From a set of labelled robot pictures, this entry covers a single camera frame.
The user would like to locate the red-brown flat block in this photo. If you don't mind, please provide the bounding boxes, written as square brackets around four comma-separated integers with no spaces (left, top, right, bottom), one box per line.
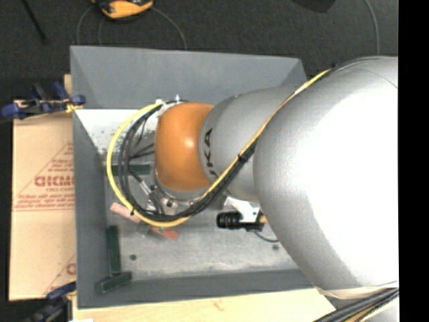
[110,202,180,242]

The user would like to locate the grey metal bin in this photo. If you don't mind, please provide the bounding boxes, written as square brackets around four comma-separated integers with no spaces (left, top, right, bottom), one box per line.
[69,45,323,308]

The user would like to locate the long dark green flat block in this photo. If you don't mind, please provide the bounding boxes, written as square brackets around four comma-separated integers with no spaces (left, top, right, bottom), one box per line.
[106,225,122,276]

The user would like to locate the short dark green flat block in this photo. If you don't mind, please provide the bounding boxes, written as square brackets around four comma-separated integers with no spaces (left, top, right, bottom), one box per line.
[94,271,133,294]

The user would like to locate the brown cardboard board red print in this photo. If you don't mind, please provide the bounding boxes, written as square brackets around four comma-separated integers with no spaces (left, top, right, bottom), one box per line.
[8,111,77,301]

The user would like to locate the black cylinder on white bracket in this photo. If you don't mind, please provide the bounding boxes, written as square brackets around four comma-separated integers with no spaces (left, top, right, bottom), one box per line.
[216,196,266,233]

